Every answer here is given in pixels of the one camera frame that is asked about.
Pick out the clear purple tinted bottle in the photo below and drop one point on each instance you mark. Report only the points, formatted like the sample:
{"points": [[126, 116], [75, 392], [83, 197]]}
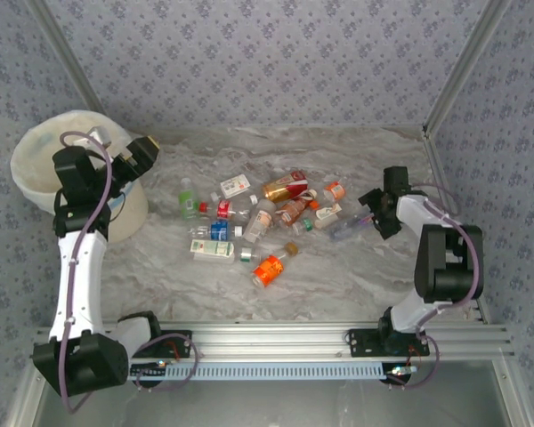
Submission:
{"points": [[347, 227]]}

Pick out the small orange label bottle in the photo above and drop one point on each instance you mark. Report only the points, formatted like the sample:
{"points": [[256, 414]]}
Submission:
{"points": [[335, 190]]}

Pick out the white bin with plastic liner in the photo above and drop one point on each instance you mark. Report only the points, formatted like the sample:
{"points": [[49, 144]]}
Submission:
{"points": [[35, 164]]}

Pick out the white carton orange print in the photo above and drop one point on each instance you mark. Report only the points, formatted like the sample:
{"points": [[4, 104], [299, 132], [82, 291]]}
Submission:
{"points": [[327, 215]]}

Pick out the green label plastic bottle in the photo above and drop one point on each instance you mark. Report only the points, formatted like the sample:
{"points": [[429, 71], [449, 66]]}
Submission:
{"points": [[188, 204]]}

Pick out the small bottle green cap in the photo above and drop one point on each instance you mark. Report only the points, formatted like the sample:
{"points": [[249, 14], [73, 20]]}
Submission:
{"points": [[308, 224]]}

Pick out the brown tea bottle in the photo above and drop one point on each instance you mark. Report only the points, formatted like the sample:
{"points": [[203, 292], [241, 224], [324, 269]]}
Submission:
{"points": [[293, 210]]}

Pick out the gold red drink can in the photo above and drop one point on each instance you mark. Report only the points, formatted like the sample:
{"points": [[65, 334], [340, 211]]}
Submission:
{"points": [[285, 187]]}

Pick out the white green drink carton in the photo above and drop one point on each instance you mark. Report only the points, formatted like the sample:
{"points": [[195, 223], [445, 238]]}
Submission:
{"points": [[211, 249]]}

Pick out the orange label juice bottle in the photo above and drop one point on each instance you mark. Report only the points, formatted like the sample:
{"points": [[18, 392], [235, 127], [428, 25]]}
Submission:
{"points": [[269, 269]]}

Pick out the small bottle silver cap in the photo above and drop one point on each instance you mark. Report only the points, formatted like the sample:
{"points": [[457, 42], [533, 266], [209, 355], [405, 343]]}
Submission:
{"points": [[246, 255]]}

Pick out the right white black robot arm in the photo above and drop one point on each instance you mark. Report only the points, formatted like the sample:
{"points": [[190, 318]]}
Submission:
{"points": [[445, 267]]}

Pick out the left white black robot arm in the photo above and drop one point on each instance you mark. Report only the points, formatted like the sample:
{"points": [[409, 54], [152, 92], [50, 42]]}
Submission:
{"points": [[78, 276]]}

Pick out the small clear bottle white cap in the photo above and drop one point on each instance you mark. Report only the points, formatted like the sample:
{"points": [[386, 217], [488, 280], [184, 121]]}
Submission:
{"points": [[253, 198], [214, 196]]}

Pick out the white carton red print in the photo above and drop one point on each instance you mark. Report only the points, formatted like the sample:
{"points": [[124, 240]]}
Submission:
{"points": [[234, 186]]}

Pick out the red label clear bottle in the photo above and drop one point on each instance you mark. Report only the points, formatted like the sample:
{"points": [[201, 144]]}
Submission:
{"points": [[224, 209]]}

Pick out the blue label clear bottle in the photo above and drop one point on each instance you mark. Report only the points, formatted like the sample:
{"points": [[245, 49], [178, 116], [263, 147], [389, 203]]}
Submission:
{"points": [[219, 231]]}

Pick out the clear bottle pale orange label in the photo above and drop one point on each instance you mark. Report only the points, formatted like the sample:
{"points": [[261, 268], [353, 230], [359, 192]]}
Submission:
{"points": [[260, 222]]}

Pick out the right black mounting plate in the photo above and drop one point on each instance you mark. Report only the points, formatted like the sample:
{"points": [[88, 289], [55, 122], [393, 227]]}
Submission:
{"points": [[360, 342]]}

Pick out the black mounting plate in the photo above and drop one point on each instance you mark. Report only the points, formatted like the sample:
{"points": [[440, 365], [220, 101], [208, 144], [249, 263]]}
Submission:
{"points": [[360, 342], [169, 339]]}

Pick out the black electronics board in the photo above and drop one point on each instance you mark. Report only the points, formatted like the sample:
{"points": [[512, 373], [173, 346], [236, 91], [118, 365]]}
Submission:
{"points": [[149, 370], [398, 373]]}

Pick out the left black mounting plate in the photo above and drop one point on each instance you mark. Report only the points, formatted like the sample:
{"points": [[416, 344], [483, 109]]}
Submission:
{"points": [[169, 339]]}

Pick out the aluminium frame post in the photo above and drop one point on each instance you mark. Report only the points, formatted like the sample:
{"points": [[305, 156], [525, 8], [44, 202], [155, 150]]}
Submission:
{"points": [[67, 58], [467, 62]]}

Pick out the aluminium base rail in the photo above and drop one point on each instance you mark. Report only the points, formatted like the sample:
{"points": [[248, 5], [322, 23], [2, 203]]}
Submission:
{"points": [[271, 338]]}

